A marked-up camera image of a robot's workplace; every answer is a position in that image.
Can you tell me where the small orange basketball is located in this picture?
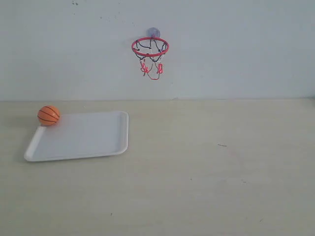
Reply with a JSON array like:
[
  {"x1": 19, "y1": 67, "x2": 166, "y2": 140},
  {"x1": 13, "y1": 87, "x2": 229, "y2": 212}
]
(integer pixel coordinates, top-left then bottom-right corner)
[{"x1": 37, "y1": 105, "x2": 61, "y2": 126}]

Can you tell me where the red mini basketball hoop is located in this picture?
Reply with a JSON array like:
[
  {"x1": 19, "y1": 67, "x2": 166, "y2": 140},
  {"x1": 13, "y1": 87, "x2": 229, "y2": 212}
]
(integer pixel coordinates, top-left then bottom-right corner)
[{"x1": 131, "y1": 36, "x2": 169, "y2": 81}]

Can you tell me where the white rectangular tray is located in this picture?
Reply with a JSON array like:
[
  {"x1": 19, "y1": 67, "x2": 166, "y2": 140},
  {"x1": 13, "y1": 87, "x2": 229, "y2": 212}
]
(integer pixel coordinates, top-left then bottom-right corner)
[{"x1": 24, "y1": 111, "x2": 129, "y2": 162}]

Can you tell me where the clear suction cup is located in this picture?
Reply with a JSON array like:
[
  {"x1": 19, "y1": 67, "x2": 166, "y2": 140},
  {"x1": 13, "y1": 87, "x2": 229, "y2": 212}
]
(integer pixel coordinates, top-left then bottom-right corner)
[{"x1": 147, "y1": 28, "x2": 160, "y2": 38}]

